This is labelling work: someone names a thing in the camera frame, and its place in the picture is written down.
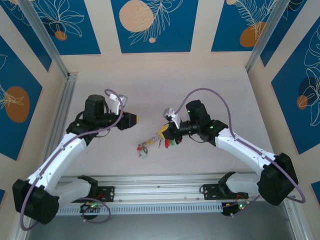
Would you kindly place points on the red capped key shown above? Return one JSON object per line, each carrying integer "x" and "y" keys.
{"x": 166, "y": 144}

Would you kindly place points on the yellow capped key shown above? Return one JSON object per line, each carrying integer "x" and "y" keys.
{"x": 150, "y": 142}

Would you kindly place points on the white capped key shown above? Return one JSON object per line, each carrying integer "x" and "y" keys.
{"x": 143, "y": 155}

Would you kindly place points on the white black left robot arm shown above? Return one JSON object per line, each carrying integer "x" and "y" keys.
{"x": 62, "y": 152}

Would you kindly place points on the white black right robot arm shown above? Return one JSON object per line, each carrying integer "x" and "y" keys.
{"x": 245, "y": 150}

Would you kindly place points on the black mounting plate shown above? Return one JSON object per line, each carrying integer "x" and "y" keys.
{"x": 208, "y": 192}
{"x": 110, "y": 193}

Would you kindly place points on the small circuit board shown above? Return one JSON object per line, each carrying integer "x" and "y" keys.
{"x": 91, "y": 206}
{"x": 238, "y": 206}

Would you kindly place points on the aluminium side rail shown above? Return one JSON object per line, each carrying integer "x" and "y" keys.
{"x": 67, "y": 100}

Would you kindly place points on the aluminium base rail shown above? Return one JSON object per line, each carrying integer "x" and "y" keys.
{"x": 160, "y": 186}

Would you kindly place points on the aluminium frame post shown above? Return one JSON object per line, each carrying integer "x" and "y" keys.
{"x": 267, "y": 35}
{"x": 296, "y": 225}
{"x": 18, "y": 233}
{"x": 42, "y": 37}

